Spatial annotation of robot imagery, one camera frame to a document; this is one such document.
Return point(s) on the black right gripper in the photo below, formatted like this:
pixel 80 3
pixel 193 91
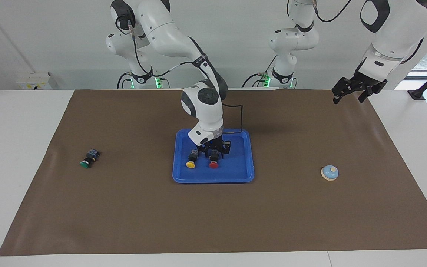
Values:
pixel 221 145

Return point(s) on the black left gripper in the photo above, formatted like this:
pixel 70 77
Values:
pixel 361 83

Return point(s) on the red push button switch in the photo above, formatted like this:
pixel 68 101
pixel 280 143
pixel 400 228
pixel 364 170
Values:
pixel 213 165

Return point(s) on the yellow push button switch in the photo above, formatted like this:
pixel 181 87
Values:
pixel 190 164

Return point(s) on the light blue service bell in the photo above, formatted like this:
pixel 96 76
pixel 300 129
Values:
pixel 329 173

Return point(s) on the green push button switch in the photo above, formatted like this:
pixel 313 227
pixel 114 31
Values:
pixel 89 157

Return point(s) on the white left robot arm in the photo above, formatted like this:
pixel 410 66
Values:
pixel 395 33

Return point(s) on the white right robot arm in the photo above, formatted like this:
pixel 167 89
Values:
pixel 202 111

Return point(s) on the blue plastic tray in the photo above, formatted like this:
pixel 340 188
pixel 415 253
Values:
pixel 235 170

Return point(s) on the brown table mat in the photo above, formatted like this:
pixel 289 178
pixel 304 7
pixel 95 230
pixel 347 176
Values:
pixel 213 222

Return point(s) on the white wall socket box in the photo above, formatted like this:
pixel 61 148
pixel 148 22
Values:
pixel 33 81

